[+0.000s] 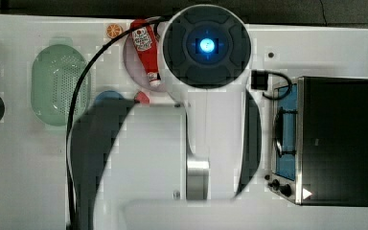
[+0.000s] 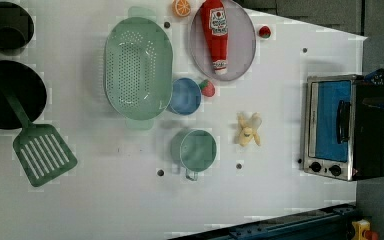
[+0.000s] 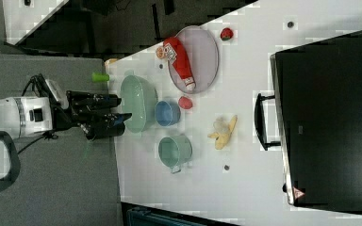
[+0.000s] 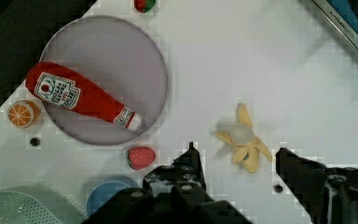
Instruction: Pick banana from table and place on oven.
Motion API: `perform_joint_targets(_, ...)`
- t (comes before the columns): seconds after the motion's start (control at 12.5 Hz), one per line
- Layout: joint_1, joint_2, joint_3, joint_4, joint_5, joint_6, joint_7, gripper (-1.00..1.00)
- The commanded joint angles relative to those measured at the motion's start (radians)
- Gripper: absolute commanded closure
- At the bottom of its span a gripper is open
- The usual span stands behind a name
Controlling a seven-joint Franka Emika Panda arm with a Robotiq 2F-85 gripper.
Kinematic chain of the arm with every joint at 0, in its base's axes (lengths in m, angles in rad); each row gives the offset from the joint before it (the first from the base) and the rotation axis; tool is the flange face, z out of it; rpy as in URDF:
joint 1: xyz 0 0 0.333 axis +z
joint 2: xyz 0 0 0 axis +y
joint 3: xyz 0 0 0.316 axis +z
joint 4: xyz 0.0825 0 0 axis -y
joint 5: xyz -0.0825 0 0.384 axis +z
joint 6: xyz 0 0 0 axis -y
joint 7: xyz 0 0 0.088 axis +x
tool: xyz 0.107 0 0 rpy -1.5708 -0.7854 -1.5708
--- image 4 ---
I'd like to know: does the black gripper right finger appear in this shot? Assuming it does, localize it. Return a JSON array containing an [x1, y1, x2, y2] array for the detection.
[[276, 147, 358, 224]]

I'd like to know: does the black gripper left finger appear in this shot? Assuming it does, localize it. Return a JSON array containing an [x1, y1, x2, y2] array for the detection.
[[82, 145, 253, 224]]

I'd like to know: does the yellow peeled plush banana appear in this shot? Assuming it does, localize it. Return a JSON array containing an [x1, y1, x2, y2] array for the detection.
[[213, 104, 273, 174]]

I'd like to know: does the red plush strawberry near bowl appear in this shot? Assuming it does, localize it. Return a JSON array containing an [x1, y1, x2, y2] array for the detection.
[[126, 147, 156, 170]]

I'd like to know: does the blue small bowl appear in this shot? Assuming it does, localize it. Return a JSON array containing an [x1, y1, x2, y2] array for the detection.
[[86, 180, 132, 217]]

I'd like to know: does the grey round plate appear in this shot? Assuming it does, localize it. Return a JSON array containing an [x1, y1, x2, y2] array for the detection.
[[40, 16, 169, 146]]

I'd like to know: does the red plush ketchup bottle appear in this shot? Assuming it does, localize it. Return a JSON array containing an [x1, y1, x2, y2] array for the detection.
[[25, 62, 142, 132]]

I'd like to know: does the orange slice toy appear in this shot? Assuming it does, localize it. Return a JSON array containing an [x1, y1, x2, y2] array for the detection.
[[7, 100, 41, 129]]

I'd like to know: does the green oval colander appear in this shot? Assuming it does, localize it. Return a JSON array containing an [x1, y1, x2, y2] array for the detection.
[[0, 190, 63, 224]]

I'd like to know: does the red plush strawberry far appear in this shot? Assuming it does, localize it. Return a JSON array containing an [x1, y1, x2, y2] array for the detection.
[[134, 0, 157, 13]]

